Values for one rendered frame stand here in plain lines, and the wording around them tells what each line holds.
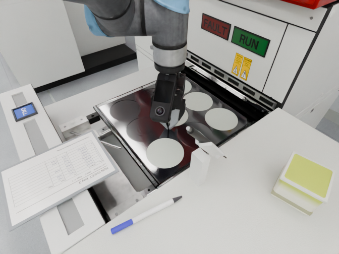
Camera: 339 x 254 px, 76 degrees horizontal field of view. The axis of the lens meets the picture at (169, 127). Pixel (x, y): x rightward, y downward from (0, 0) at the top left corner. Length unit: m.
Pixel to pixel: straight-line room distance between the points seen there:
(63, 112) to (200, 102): 0.51
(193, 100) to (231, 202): 0.40
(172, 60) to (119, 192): 0.33
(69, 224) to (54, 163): 0.14
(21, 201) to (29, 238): 1.13
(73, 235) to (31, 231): 1.21
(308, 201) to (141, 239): 0.29
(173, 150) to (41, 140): 0.33
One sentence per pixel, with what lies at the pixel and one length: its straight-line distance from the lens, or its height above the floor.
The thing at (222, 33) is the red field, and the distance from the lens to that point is 0.73.
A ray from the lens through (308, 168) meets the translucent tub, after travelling 0.47.
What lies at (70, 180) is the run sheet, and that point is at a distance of 0.50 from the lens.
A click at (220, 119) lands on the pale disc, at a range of 0.68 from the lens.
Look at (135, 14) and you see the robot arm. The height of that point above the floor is 1.22.
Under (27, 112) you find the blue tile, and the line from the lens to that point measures 0.71.
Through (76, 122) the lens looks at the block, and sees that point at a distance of 0.70.
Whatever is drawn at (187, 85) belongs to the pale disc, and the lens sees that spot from 0.81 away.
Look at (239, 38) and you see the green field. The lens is 0.69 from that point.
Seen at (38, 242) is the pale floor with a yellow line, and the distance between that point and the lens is 1.61.
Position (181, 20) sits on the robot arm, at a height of 1.21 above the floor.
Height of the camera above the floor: 1.36
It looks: 46 degrees down
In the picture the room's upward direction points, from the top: straight up
